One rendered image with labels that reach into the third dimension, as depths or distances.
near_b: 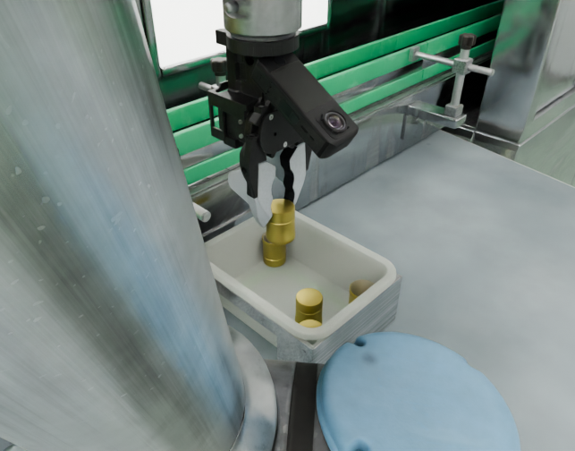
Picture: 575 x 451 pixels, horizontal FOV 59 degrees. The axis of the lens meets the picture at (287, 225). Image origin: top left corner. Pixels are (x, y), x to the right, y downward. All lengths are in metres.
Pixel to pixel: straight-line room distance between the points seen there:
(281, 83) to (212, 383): 0.35
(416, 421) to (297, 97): 0.31
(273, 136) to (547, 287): 0.49
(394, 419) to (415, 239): 0.60
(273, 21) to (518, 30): 0.78
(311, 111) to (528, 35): 0.77
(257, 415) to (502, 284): 0.60
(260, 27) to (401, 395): 0.33
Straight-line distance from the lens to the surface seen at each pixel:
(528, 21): 1.20
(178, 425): 0.19
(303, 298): 0.64
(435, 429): 0.30
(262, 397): 0.28
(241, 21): 0.50
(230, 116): 0.56
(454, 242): 0.88
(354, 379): 0.31
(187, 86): 0.95
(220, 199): 0.76
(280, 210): 0.59
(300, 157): 0.58
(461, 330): 0.73
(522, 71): 1.22
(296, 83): 0.51
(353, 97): 0.96
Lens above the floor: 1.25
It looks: 35 degrees down
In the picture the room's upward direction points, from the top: straight up
